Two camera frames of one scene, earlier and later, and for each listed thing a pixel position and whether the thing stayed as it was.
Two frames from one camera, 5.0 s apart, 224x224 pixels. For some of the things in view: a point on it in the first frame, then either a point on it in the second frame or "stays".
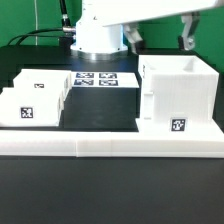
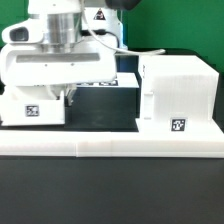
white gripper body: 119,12 to 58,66
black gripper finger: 134,38 to 68,88
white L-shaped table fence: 155,138 stays
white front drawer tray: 33,107 stays
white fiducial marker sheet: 104,79 stays
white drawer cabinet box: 176,88 stays
